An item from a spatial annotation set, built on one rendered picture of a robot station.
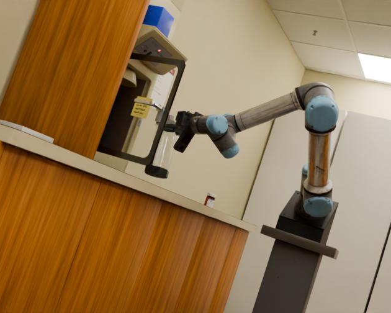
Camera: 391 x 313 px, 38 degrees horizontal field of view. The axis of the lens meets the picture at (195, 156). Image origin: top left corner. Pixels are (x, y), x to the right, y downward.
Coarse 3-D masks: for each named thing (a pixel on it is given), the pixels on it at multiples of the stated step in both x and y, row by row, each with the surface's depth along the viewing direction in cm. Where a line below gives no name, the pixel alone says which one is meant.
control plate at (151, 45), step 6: (144, 42) 217; (150, 42) 219; (156, 42) 220; (138, 48) 219; (144, 48) 221; (150, 48) 222; (156, 48) 224; (162, 48) 225; (156, 54) 227; (162, 54) 229; (168, 54) 231
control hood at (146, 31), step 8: (144, 24) 215; (144, 32) 214; (152, 32) 214; (160, 32) 216; (136, 40) 215; (144, 40) 216; (160, 40) 220; (168, 40) 223; (168, 48) 227; (176, 48) 230; (176, 56) 234; (184, 56) 237
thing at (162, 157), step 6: (168, 132) 236; (174, 132) 238; (162, 138) 235; (168, 138) 236; (174, 138) 238; (162, 144) 235; (168, 144) 235; (156, 150) 235; (162, 150) 234; (168, 150) 235; (156, 156) 234; (162, 156) 234; (168, 156) 235; (156, 162) 233; (162, 162) 233; (168, 162) 236; (168, 168) 237
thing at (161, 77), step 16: (128, 64) 213; (144, 64) 208; (160, 64) 204; (176, 64) 200; (128, 80) 210; (144, 80) 206; (160, 80) 202; (176, 80) 198; (128, 96) 208; (144, 96) 204; (160, 96) 200; (112, 112) 210; (128, 112) 206; (160, 112) 198; (112, 128) 208; (128, 128) 204; (144, 128) 200; (160, 128) 196; (112, 144) 206; (128, 144) 202; (144, 144) 198; (128, 160) 200; (144, 160) 196
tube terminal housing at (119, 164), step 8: (152, 0) 226; (160, 0) 232; (168, 0) 237; (168, 8) 238; (176, 8) 244; (176, 16) 246; (96, 152) 219; (96, 160) 220; (104, 160) 225; (112, 160) 230; (120, 160) 235; (120, 168) 237
